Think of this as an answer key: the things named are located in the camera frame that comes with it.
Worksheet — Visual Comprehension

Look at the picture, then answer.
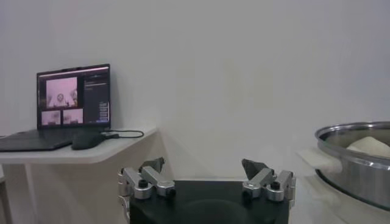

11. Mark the white steamed baozi bun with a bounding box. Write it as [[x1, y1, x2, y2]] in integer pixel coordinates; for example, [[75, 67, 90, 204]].
[[346, 136, 390, 159]]

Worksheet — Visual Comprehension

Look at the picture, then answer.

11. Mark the black computer mouse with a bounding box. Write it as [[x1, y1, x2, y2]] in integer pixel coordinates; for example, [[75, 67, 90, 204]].
[[71, 130, 107, 150]]

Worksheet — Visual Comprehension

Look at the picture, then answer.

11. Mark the black hub cable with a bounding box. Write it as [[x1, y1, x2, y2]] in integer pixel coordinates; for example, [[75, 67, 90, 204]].
[[106, 129, 145, 139]]

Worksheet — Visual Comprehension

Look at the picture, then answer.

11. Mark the perforated steel steamer basket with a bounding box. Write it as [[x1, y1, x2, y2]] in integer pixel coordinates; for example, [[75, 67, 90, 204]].
[[314, 121, 390, 211]]

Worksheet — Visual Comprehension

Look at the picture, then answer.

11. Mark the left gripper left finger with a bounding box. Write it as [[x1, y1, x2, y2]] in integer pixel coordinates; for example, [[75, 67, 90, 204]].
[[118, 157, 177, 214]]

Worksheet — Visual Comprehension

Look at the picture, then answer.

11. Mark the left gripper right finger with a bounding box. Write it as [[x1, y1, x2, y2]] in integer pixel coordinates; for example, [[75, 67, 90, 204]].
[[241, 158, 297, 208]]

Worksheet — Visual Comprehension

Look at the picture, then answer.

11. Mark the black open laptop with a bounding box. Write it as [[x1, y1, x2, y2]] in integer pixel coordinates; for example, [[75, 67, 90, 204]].
[[0, 63, 112, 152]]

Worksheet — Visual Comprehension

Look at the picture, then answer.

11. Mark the white side desk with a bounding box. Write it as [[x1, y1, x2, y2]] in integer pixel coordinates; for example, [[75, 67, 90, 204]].
[[0, 126, 158, 224]]

